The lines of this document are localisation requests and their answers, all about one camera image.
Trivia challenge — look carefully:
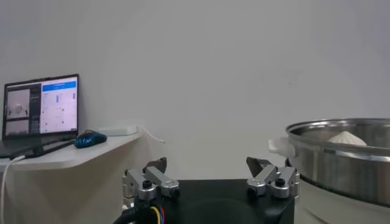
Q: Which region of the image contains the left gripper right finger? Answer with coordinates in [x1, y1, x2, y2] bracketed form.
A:
[245, 156, 301, 201]

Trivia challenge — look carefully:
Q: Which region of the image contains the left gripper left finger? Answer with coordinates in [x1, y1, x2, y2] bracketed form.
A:
[121, 156, 181, 208]

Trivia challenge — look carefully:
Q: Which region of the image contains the white steamed baozi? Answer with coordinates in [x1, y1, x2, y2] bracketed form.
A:
[327, 130, 368, 147]

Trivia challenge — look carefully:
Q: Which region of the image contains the stainless steel steamer basket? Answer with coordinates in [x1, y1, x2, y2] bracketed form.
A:
[268, 117, 390, 208]

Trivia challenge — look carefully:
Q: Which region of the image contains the white electric pot base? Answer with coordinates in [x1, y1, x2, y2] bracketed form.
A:
[285, 158, 390, 224]

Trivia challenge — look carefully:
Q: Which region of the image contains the white adapter box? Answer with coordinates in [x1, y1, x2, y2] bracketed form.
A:
[97, 125, 138, 137]

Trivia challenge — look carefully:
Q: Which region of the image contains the blue computer mouse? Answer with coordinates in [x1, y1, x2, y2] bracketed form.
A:
[73, 129, 108, 149]

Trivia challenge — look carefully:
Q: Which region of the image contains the white side table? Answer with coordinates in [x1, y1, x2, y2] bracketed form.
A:
[0, 133, 144, 224]

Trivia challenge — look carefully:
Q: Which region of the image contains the black laptop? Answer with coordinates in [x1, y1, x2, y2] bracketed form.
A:
[0, 73, 80, 159]

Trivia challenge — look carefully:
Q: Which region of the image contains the thin white adapter cable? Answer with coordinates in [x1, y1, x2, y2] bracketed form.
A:
[136, 125, 166, 144]

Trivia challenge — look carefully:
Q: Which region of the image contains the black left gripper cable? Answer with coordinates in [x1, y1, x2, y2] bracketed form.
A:
[112, 204, 167, 224]

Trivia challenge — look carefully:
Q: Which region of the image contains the white laptop charging cable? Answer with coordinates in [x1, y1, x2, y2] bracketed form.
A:
[0, 155, 27, 224]

